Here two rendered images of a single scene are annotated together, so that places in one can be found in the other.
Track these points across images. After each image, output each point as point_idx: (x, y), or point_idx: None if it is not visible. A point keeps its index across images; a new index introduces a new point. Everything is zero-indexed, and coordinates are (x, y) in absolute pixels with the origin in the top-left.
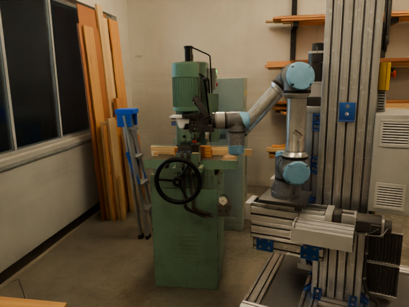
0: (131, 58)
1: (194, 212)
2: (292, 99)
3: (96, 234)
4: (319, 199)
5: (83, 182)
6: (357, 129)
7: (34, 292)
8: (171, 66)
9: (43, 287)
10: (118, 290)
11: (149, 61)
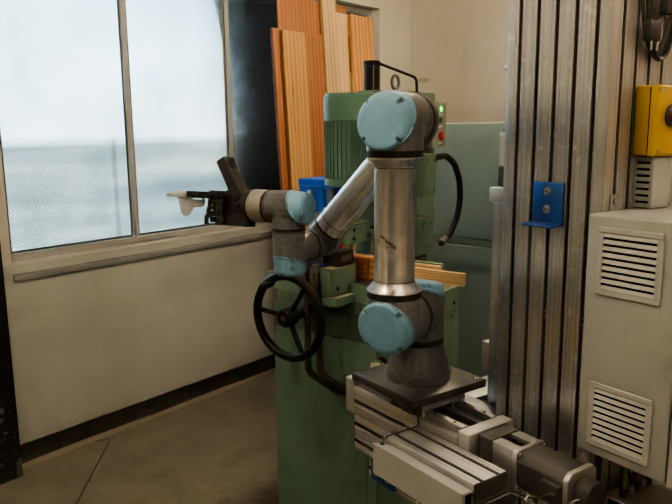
0: (411, 85)
1: (322, 383)
2: (375, 170)
3: (265, 397)
4: (502, 399)
5: (268, 303)
6: (568, 247)
7: (112, 465)
8: (481, 98)
9: (127, 461)
10: (220, 497)
11: (442, 88)
